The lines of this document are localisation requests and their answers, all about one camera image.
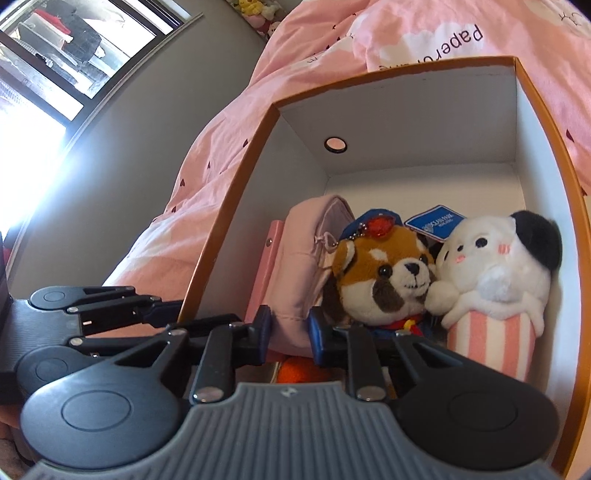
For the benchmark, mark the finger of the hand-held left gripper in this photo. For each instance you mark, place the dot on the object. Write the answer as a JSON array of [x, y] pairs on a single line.
[[152, 308], [134, 334]]

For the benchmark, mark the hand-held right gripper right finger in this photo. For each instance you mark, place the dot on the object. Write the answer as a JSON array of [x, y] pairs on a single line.
[[318, 337]]

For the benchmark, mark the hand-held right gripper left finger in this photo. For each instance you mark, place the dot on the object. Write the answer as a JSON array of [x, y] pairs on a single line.
[[264, 326]]

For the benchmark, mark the orange crochet toy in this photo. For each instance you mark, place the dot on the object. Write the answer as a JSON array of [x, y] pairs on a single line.
[[300, 371]]

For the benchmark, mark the pink box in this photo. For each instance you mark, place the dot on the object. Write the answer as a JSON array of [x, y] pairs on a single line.
[[272, 258]]

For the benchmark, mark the pink fabric pouch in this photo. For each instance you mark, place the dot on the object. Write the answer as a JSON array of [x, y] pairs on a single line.
[[304, 258]]

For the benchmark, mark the red panda plush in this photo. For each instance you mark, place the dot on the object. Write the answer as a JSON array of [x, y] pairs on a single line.
[[392, 277]]

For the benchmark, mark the white plush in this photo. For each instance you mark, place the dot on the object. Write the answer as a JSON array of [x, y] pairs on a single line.
[[494, 286]]

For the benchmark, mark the orange storage box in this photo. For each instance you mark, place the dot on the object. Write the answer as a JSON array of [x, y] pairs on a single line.
[[415, 129]]

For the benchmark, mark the pink printed blanket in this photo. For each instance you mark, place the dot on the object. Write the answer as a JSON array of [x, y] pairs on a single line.
[[221, 138]]

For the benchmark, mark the window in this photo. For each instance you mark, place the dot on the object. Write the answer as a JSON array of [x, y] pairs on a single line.
[[78, 41]]

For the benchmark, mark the pink plush toy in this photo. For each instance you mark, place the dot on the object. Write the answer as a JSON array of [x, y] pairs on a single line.
[[263, 24]]

